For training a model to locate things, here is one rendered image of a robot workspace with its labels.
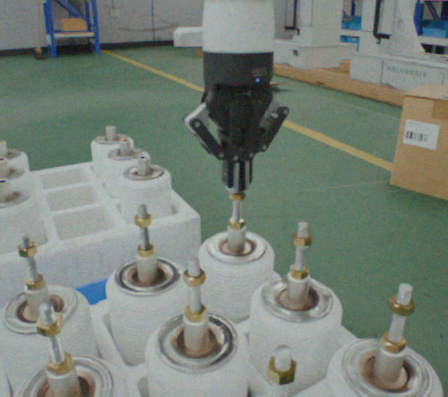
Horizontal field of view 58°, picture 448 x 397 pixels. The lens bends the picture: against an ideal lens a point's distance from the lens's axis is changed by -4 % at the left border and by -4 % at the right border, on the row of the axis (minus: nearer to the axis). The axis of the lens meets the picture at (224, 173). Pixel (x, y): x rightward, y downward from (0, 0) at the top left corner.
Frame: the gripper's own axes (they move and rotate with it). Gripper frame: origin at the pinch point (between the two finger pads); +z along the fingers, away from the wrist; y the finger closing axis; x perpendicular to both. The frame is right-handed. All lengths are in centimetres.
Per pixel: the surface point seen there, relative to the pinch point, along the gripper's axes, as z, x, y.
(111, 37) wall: 17, 588, 141
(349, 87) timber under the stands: 31, 164, 188
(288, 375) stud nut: 2.3, -24.7, -11.2
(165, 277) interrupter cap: 9.8, -1.8, -10.3
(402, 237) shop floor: 35, 18, 60
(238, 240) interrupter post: 8.3, -1.0, -0.3
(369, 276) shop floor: 35, 10, 40
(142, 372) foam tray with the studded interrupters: 17.1, -6.7, -15.4
